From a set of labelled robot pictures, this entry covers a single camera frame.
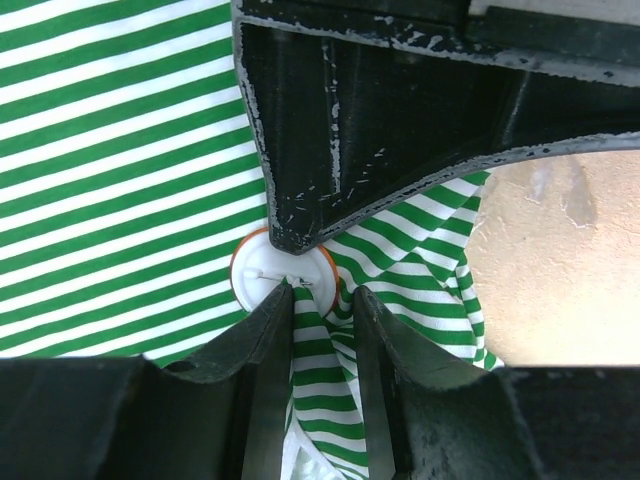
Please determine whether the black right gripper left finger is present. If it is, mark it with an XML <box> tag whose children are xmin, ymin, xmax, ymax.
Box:
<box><xmin>1</xmin><ymin>284</ymin><xmax>293</xmax><ymax>479</ymax></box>

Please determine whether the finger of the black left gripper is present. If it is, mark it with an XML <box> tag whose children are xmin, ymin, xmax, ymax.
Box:
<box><xmin>231</xmin><ymin>1</ymin><xmax>639</xmax><ymax>255</ymax></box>

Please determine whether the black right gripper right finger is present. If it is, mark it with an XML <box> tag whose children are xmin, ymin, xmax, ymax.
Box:
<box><xmin>353</xmin><ymin>287</ymin><xmax>639</xmax><ymax>479</ymax></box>

